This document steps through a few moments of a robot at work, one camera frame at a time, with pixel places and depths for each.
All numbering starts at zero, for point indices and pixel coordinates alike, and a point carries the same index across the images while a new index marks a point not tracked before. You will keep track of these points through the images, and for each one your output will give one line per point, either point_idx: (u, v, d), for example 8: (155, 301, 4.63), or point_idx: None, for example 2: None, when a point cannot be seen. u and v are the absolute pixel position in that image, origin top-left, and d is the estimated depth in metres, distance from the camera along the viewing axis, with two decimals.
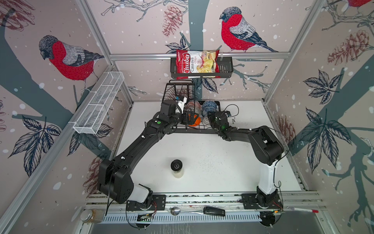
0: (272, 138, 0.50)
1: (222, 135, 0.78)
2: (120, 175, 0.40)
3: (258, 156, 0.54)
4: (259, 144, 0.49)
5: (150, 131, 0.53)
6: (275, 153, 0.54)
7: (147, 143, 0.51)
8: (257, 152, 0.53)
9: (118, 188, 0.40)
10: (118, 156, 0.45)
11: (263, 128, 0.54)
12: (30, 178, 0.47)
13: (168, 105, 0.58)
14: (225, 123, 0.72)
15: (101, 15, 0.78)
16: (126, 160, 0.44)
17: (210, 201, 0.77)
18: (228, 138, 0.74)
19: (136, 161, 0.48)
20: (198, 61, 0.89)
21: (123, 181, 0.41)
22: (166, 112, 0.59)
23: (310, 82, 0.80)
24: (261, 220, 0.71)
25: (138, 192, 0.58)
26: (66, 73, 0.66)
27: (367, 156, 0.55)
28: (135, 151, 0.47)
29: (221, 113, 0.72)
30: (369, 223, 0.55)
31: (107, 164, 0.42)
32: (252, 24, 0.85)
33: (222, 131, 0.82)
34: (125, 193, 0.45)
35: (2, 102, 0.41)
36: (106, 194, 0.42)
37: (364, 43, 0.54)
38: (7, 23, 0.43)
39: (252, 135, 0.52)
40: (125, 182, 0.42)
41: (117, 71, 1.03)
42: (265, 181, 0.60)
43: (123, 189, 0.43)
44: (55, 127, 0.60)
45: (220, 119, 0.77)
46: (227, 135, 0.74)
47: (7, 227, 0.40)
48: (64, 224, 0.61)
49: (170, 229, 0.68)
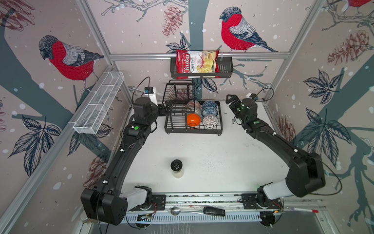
0: (319, 174, 0.43)
1: (246, 128, 0.63)
2: (107, 202, 0.36)
3: (291, 185, 0.44)
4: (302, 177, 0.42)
5: (129, 142, 0.48)
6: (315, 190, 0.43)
7: (128, 155, 0.47)
8: (292, 181, 0.44)
9: (109, 213, 0.37)
10: (100, 182, 0.40)
11: (313, 159, 0.44)
12: (30, 178, 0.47)
13: (141, 107, 0.52)
14: (252, 115, 0.63)
15: (101, 15, 0.78)
16: (109, 184, 0.40)
17: (210, 201, 0.77)
18: (252, 132, 0.60)
19: (121, 179, 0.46)
20: (198, 61, 0.89)
21: (113, 205, 0.39)
22: (140, 114, 0.53)
23: (310, 82, 0.80)
24: (261, 219, 0.71)
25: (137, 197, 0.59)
26: (66, 73, 0.66)
27: (367, 156, 0.55)
28: (118, 170, 0.42)
29: (251, 102, 0.63)
30: (369, 223, 0.55)
31: (90, 193, 0.38)
32: (252, 24, 0.85)
33: (248, 124, 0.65)
34: (120, 215, 0.43)
35: (2, 102, 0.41)
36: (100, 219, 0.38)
37: (364, 43, 0.54)
38: (7, 23, 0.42)
39: (299, 166, 0.43)
40: (116, 205, 0.40)
41: (117, 71, 1.03)
42: (274, 191, 0.57)
43: (117, 212, 0.41)
44: (55, 127, 0.60)
45: (249, 108, 0.60)
46: (252, 129, 0.60)
47: (7, 227, 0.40)
48: (64, 224, 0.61)
49: (170, 229, 0.68)
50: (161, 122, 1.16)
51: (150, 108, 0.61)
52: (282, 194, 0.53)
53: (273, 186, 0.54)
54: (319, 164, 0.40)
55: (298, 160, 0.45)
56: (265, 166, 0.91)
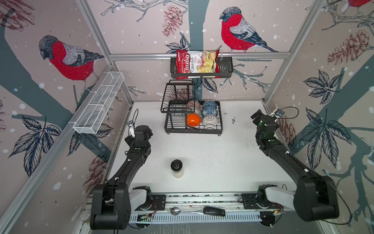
0: (331, 201, 0.41)
1: (261, 145, 0.64)
2: (120, 192, 0.41)
3: (299, 207, 0.42)
4: (308, 197, 0.41)
5: (134, 154, 0.60)
6: (322, 215, 0.40)
7: (135, 163, 0.56)
8: (299, 203, 0.42)
9: (119, 207, 0.40)
10: (112, 179, 0.46)
11: (324, 181, 0.42)
12: (30, 178, 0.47)
13: (141, 132, 0.65)
14: (269, 133, 0.63)
15: (101, 15, 0.78)
16: (121, 179, 0.46)
17: (210, 201, 0.77)
18: (265, 149, 0.61)
19: (130, 178, 0.51)
20: (198, 61, 0.89)
21: (123, 197, 0.42)
22: (141, 138, 0.66)
23: (310, 82, 0.80)
24: (261, 219, 0.71)
25: (137, 199, 0.59)
26: (66, 73, 0.66)
27: (367, 156, 0.55)
28: (127, 171, 0.50)
29: (270, 118, 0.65)
30: (369, 223, 0.55)
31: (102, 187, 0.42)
32: (252, 24, 0.85)
33: (262, 141, 0.66)
34: (126, 214, 0.44)
35: (2, 102, 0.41)
36: (105, 224, 0.39)
37: (364, 43, 0.54)
38: (7, 23, 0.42)
39: (306, 185, 0.41)
40: (125, 199, 0.43)
41: (117, 71, 1.03)
42: (277, 196, 0.56)
43: (124, 209, 0.43)
44: (54, 127, 0.59)
45: (267, 125, 0.62)
46: (266, 146, 0.61)
47: (7, 227, 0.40)
48: (64, 224, 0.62)
49: (170, 229, 0.68)
50: (161, 122, 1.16)
51: (147, 132, 0.82)
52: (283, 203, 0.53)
53: (278, 192, 0.59)
54: (330, 190, 0.41)
55: (306, 179, 0.43)
56: (264, 166, 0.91)
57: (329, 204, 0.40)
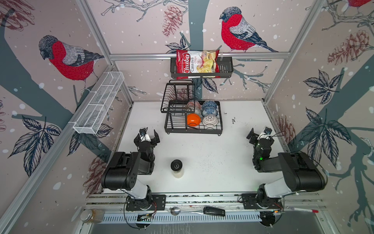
0: (311, 167, 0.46)
1: (255, 165, 0.72)
2: (135, 153, 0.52)
3: (288, 181, 0.46)
4: (288, 164, 0.49)
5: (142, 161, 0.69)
6: (308, 181, 0.44)
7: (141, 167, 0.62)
8: (287, 175, 0.46)
9: (131, 163, 0.49)
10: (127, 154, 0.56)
11: (299, 154, 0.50)
12: (30, 178, 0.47)
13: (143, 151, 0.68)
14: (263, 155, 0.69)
15: (101, 15, 0.78)
16: None
17: (210, 201, 0.77)
18: (260, 170, 0.69)
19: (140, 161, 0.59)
20: (198, 61, 0.89)
21: (137, 158, 0.52)
22: (144, 155, 0.68)
23: (310, 82, 0.80)
24: (261, 219, 0.71)
25: (139, 186, 0.61)
26: (66, 73, 0.66)
27: (367, 156, 0.55)
28: None
29: (266, 143, 0.71)
30: (369, 223, 0.55)
31: (121, 152, 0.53)
32: (251, 24, 0.85)
33: (257, 162, 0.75)
34: (133, 177, 0.49)
35: (2, 102, 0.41)
36: (114, 183, 0.44)
37: (364, 43, 0.54)
38: (7, 23, 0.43)
39: (282, 154, 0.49)
40: (137, 162, 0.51)
41: (117, 71, 1.03)
42: (275, 189, 0.57)
43: (134, 170, 0.50)
44: (55, 127, 0.60)
45: (263, 149, 0.69)
46: (260, 166, 0.69)
47: (7, 227, 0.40)
48: (64, 224, 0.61)
49: (170, 229, 0.68)
50: (161, 122, 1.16)
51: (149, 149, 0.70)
52: (280, 191, 0.54)
53: (275, 183, 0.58)
54: (308, 161, 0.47)
55: (284, 153, 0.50)
56: None
57: (310, 169, 0.47)
